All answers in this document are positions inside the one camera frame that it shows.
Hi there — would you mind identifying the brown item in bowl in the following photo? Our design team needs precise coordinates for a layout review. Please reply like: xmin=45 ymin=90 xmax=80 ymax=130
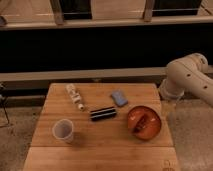
xmin=133 ymin=115 xmax=148 ymax=133

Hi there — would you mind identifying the grey ceramic cup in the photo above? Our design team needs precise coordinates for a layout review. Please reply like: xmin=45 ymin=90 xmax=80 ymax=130
xmin=52 ymin=119 xmax=74 ymax=143

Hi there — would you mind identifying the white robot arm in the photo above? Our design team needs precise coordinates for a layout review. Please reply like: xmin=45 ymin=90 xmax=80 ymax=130
xmin=159 ymin=53 xmax=213 ymax=107

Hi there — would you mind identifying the black rectangular case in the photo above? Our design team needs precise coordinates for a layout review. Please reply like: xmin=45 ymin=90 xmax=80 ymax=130
xmin=90 ymin=107 xmax=117 ymax=121

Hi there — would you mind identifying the black stand at left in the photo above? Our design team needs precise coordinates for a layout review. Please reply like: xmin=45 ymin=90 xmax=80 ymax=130
xmin=0 ymin=82 xmax=10 ymax=128

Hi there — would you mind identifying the blue sponge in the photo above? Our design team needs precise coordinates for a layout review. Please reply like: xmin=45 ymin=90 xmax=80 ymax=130
xmin=111 ymin=91 xmax=128 ymax=107

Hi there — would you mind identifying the white tube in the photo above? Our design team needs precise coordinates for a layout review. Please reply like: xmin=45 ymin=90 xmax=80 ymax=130
xmin=66 ymin=84 xmax=85 ymax=111

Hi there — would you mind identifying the orange bowl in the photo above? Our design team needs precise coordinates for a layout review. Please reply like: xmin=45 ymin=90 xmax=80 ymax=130
xmin=127 ymin=106 xmax=162 ymax=141

